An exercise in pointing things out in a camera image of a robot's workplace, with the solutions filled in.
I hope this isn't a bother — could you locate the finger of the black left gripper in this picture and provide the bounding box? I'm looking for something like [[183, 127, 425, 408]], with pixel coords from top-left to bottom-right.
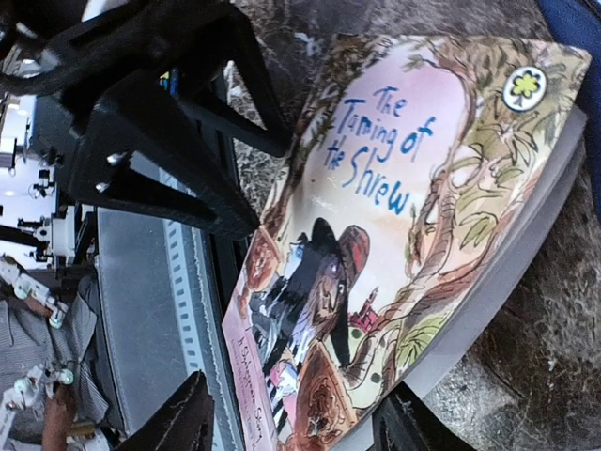
[[41, 8, 287, 158], [65, 93, 258, 240]]

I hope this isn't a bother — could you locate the person in grey shirt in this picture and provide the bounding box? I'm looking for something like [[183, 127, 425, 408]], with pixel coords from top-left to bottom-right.
[[0, 274, 118, 451]]

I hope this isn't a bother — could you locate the Taming of the Shrew book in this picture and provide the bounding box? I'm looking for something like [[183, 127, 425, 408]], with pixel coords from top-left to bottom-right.
[[223, 35, 592, 450]]

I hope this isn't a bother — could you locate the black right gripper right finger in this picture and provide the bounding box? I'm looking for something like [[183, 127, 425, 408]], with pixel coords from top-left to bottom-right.
[[373, 392, 451, 450]]

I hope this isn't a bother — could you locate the navy blue student backpack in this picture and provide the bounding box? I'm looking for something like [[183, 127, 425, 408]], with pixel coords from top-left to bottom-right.
[[538, 0, 601, 219]]

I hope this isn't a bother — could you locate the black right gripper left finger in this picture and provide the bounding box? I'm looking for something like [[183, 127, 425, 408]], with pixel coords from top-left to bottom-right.
[[116, 370, 214, 451]]

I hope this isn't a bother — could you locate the white slotted cable duct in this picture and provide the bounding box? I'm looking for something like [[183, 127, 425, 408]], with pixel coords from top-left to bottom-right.
[[162, 218, 231, 451]]

